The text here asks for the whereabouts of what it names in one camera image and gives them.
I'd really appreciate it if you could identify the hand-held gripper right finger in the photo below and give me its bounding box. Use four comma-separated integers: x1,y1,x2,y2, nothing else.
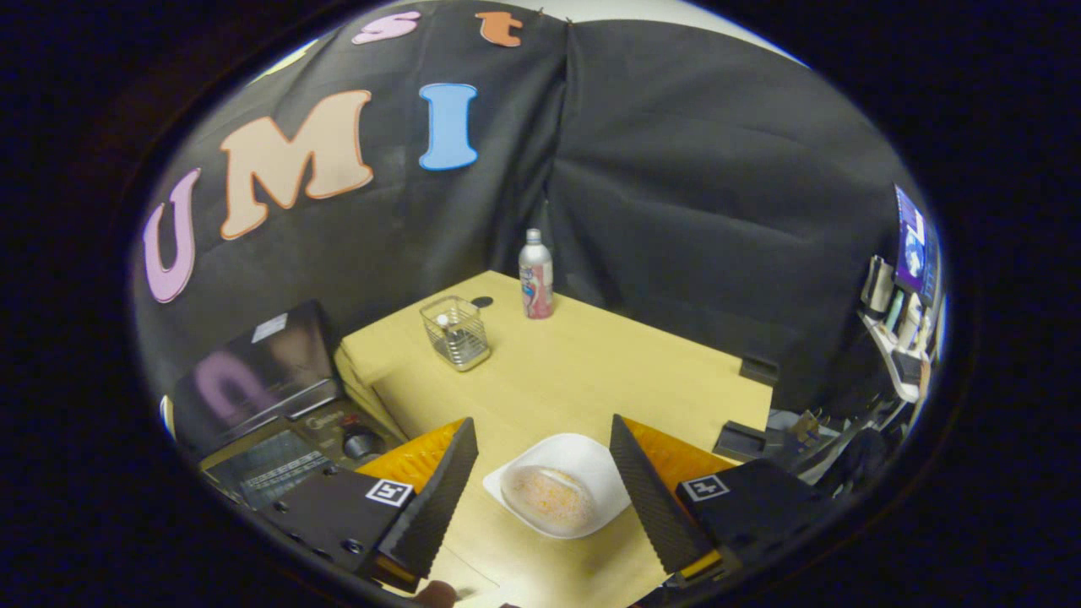
608,413,847,590

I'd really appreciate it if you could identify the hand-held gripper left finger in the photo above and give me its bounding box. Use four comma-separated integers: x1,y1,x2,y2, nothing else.
241,415,480,594

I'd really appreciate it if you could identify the round bread roll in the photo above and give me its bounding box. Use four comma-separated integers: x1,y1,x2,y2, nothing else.
501,465,599,536

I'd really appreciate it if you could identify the black toaster oven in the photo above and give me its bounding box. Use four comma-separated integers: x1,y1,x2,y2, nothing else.
165,300,408,512

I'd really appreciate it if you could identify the white plate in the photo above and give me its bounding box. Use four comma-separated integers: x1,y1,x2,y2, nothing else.
483,433,633,540

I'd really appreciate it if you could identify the black table clamp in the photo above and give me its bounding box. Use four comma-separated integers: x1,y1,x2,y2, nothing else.
714,421,771,462
740,353,780,388

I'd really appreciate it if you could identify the dark equipment pile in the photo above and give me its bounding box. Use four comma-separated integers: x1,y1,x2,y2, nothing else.
767,404,909,501

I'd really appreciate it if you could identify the silver bottle with pink label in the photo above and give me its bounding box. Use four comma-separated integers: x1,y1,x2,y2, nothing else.
519,228,555,320

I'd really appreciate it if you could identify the white rack with items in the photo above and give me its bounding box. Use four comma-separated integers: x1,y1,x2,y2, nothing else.
859,256,935,404

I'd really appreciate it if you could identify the black backdrop cloth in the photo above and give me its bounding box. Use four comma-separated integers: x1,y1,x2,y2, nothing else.
131,0,930,461

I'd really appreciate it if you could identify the computer monitor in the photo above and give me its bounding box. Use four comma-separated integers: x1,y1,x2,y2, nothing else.
893,184,940,298

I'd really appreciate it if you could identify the wire mesh basket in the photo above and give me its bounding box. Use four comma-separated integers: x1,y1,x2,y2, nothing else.
420,296,492,372

